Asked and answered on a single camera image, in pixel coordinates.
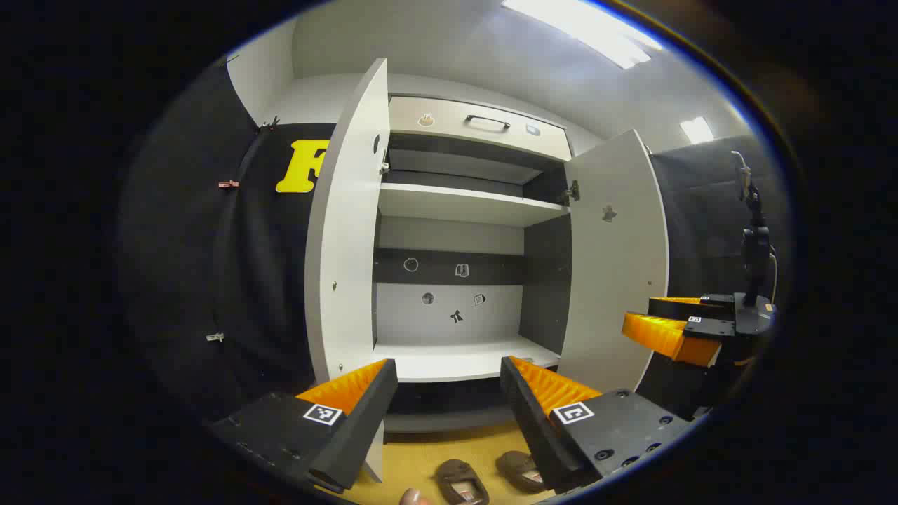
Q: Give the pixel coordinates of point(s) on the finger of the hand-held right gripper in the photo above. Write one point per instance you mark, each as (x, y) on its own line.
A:
(659, 335)
(701, 306)

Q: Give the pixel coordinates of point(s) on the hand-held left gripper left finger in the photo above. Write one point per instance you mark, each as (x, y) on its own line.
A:
(358, 435)

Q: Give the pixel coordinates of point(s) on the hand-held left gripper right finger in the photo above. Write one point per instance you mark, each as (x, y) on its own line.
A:
(533, 428)

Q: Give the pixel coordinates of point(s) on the brown fuzzy shoe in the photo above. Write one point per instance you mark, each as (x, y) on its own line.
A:
(461, 485)
(518, 470)

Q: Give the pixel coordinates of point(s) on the white cabinet door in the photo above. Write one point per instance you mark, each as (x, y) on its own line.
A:
(617, 280)
(347, 245)

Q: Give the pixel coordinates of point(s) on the white shoe cabinet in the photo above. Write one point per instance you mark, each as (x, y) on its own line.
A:
(449, 315)

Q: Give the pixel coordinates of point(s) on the white cabinet shelf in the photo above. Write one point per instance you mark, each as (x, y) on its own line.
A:
(456, 361)
(463, 203)

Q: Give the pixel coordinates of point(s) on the white cabinet drawer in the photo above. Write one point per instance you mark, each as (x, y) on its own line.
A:
(449, 126)

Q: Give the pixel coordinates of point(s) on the black backdrop cloth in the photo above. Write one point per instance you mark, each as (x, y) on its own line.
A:
(701, 210)
(210, 266)

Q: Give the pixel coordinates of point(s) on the small ceiling light panel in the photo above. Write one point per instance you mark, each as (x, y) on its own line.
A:
(696, 130)

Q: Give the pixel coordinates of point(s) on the long ceiling light panel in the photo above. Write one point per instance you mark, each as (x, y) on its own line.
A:
(582, 31)

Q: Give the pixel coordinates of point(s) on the dark cloth clip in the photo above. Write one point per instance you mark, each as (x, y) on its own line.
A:
(270, 125)

